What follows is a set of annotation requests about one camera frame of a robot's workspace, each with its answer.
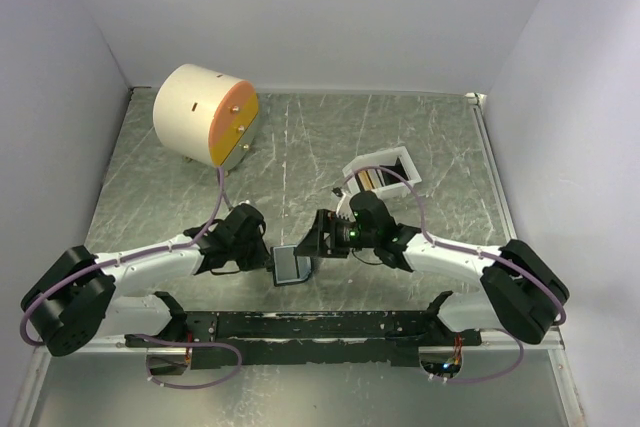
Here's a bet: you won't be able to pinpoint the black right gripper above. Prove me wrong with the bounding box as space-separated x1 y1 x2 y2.
293 208 377 258

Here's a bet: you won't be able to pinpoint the black card holder wallet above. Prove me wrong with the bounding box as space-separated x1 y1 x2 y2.
271 245 313 287

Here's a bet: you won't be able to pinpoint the white card tray box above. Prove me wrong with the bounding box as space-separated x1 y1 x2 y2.
342 146 422 200

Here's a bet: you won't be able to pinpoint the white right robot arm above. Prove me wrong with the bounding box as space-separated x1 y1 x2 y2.
294 191 570 345

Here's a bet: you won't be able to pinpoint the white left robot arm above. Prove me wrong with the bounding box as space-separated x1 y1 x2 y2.
21 203 270 357

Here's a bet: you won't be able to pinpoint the remaining cards in tray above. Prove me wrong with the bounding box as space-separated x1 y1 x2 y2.
357 168 397 190

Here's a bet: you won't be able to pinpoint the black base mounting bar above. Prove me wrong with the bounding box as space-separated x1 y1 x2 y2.
124 309 484 371

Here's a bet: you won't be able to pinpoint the round cream mini drawer cabinet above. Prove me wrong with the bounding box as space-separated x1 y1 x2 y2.
153 64 260 171

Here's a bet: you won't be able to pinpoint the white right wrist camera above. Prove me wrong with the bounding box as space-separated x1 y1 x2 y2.
332 187 353 220

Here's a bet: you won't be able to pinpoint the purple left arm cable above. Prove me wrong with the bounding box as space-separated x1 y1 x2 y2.
19 166 244 391

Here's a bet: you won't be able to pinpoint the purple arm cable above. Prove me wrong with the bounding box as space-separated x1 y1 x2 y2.
19 166 244 391
339 166 569 386

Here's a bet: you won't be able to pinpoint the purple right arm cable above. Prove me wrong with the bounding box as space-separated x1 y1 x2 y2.
339 166 569 386

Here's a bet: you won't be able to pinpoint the white corner bracket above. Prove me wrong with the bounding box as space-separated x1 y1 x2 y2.
465 92 486 108

